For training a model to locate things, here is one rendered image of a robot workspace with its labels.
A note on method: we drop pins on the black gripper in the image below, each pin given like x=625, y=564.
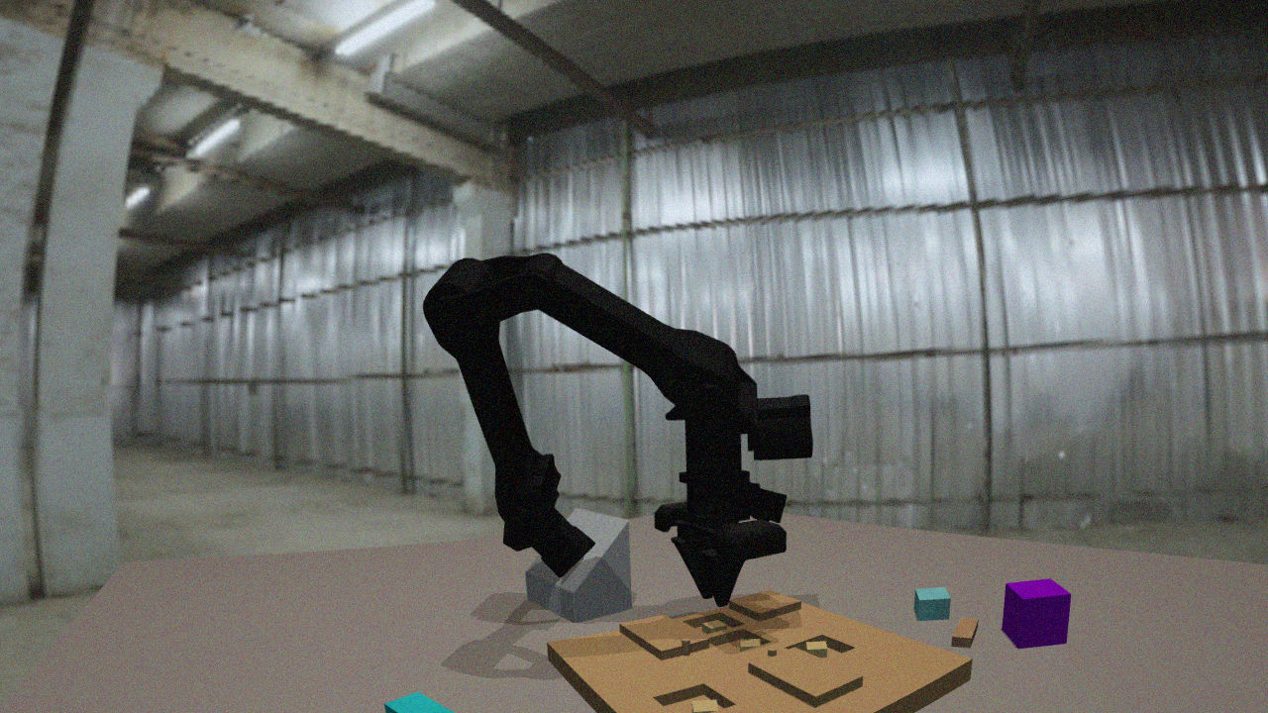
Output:
x=711, y=541

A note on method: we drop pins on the purple cube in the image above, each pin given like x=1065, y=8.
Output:
x=1036, y=613

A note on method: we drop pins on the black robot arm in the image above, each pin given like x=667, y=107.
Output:
x=697, y=373

